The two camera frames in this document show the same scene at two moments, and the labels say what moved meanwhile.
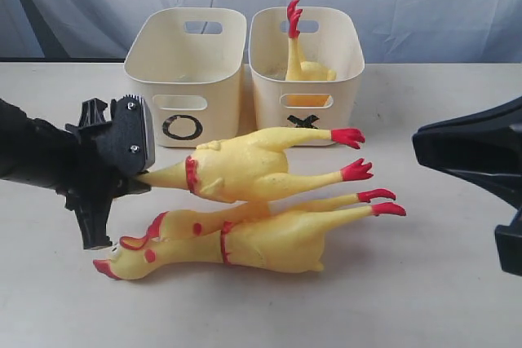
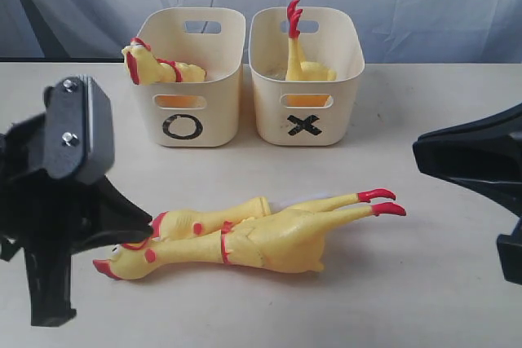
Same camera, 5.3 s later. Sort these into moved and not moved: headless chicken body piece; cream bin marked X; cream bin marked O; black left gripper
Moved: black left gripper
Not moved: headless chicken body piece; cream bin marked O; cream bin marked X
